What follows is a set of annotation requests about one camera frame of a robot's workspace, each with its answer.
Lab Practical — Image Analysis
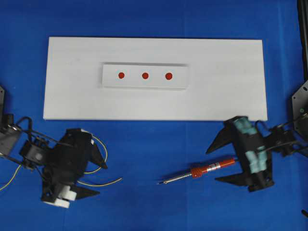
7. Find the yellow solder wire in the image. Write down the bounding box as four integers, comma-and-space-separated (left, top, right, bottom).
0, 134, 123, 193

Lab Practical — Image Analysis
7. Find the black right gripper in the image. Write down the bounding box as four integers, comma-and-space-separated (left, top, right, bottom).
206, 116, 274, 192

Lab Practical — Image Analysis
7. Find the small white marked plate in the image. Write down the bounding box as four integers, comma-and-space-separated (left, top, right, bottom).
102, 63, 189, 90

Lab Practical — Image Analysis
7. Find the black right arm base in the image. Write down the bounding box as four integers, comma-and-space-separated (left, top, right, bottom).
292, 0, 308, 140

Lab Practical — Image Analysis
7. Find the large white base board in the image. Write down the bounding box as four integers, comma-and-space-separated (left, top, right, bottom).
43, 37, 268, 121

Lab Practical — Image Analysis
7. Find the taped right wrist camera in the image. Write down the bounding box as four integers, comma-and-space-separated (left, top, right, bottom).
232, 116, 268, 174

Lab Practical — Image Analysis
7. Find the orange handled soldering iron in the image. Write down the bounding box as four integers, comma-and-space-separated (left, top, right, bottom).
157, 158, 238, 185

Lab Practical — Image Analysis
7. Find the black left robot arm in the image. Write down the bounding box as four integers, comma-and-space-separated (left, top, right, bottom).
0, 118, 107, 208

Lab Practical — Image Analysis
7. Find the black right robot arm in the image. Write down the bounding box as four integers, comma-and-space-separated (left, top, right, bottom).
206, 116, 299, 192

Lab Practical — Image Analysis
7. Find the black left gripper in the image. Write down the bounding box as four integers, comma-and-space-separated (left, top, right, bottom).
41, 128, 108, 208

